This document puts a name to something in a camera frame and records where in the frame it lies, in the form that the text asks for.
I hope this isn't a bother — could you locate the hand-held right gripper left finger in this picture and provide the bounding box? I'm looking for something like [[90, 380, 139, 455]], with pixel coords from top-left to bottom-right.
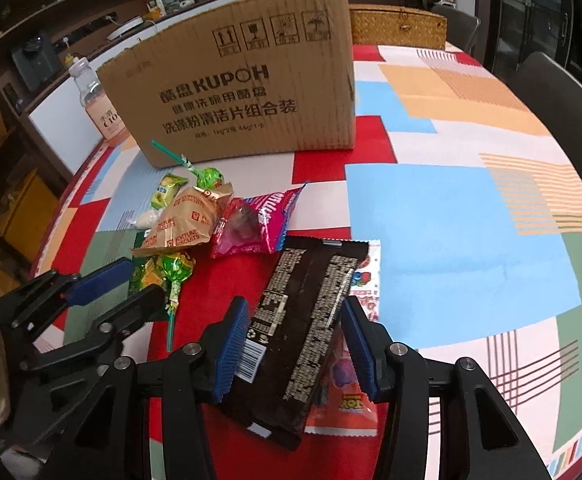
[[66, 296, 252, 480]]

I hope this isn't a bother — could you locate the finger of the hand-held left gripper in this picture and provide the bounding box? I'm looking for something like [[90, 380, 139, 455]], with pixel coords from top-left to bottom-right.
[[0, 259, 134, 331], [18, 287, 167, 370]]

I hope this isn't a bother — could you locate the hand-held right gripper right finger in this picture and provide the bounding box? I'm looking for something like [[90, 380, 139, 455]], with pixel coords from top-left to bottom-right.
[[338, 296, 554, 480]]

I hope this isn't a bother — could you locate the dark brown snack packet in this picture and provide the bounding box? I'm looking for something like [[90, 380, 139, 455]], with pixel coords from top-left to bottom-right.
[[219, 236, 372, 451]]

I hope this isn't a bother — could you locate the white candy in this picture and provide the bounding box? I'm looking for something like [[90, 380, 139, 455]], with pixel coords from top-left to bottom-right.
[[118, 210, 162, 231]]

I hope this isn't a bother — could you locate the small green yellow packet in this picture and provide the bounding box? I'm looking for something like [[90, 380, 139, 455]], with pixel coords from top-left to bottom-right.
[[150, 172, 189, 211]]

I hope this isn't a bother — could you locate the brown cardboard box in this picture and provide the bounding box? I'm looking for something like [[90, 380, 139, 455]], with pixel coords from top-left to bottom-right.
[[96, 0, 357, 168]]

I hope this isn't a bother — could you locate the dark green snack packet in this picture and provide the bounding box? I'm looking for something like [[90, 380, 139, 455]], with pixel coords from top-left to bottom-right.
[[128, 230, 172, 301]]

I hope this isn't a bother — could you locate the green lollipop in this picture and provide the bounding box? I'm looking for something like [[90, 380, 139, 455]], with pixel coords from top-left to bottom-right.
[[150, 140, 226, 192], [153, 252, 197, 353]]

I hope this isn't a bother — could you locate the pink white candy packet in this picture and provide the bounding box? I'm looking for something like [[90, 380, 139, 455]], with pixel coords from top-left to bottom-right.
[[303, 240, 383, 438]]

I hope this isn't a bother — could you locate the gold biscuit packet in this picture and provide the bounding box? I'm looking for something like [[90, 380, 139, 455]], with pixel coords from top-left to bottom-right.
[[130, 180, 235, 257]]

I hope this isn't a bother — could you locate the yellow storage box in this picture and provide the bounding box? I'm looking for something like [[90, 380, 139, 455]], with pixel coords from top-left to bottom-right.
[[0, 167, 59, 261]]

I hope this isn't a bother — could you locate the clear red wrapped candy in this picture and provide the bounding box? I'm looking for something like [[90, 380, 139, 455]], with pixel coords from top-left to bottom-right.
[[210, 197, 264, 260]]

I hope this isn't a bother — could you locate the bright pink snack packet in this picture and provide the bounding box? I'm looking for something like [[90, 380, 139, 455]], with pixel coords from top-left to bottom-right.
[[251, 181, 311, 253]]

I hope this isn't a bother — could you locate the colourful patchwork tablecloth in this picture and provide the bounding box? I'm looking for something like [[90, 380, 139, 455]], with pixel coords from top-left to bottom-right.
[[28, 42, 582, 480]]

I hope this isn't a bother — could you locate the pink drink bottle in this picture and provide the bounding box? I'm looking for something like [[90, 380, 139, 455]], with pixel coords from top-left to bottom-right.
[[68, 55, 139, 147]]

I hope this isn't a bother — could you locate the dark grey coffee machine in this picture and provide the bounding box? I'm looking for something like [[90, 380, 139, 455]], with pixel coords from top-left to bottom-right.
[[10, 32, 64, 92]]

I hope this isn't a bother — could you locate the white round dish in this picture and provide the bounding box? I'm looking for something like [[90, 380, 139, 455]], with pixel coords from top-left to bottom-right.
[[106, 17, 144, 41]]

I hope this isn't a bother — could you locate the dark grey chair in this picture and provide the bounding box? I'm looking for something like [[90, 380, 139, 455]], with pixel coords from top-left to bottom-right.
[[508, 51, 582, 241], [428, 5, 482, 56]]

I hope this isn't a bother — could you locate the woven straw basket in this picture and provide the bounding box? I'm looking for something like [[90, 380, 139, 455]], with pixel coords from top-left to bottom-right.
[[348, 4, 448, 52]]

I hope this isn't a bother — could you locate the dark glass cabinet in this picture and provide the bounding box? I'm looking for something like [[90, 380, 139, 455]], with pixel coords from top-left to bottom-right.
[[491, 0, 582, 91]]

